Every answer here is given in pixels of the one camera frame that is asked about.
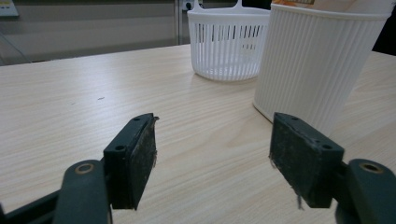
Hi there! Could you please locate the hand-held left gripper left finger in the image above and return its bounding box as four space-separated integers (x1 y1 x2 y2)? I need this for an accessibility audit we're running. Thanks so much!
103 112 160 211

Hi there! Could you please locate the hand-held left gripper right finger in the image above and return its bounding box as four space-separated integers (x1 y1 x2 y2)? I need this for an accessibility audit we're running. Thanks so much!
269 112 346 209

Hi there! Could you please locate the white plastic bottle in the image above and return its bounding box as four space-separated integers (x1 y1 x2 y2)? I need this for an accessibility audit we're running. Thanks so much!
252 0 396 137

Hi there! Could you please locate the clear plastic bottle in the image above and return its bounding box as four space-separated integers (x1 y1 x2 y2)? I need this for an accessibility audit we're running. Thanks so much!
187 0 271 82

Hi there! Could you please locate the grey metal post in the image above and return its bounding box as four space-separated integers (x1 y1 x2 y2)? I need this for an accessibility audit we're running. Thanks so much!
174 0 183 47

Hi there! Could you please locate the wall socket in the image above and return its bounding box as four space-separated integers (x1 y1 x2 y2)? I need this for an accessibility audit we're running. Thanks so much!
181 0 204 10

